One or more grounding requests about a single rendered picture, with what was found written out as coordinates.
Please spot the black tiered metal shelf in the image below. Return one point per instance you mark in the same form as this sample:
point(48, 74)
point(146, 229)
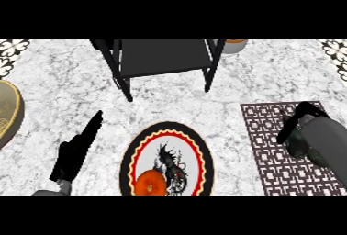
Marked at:
point(163, 56)

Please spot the round tan wooden board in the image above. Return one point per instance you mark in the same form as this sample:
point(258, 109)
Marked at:
point(8, 113)

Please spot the dark brown patterned placemat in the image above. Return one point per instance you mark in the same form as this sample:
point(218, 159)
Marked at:
point(271, 143)

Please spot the black and white patterned mat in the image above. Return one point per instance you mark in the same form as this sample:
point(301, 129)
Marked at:
point(10, 52)
point(338, 55)

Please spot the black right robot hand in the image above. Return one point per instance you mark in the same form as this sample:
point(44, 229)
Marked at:
point(295, 117)

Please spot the grey cup with orange top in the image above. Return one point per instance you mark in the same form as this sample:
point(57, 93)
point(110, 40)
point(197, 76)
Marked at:
point(234, 47)

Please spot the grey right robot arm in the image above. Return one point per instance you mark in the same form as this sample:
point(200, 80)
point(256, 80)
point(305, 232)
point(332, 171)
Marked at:
point(327, 140)

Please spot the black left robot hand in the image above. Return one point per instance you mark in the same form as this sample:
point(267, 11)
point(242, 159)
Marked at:
point(75, 151)

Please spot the black-rimmed plate with dragon print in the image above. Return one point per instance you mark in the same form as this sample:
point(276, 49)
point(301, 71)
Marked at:
point(156, 147)

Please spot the orange pumpkin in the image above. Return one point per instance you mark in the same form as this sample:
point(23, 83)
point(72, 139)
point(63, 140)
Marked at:
point(150, 183)

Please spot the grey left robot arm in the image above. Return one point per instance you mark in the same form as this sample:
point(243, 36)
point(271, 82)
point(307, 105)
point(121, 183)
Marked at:
point(63, 188)

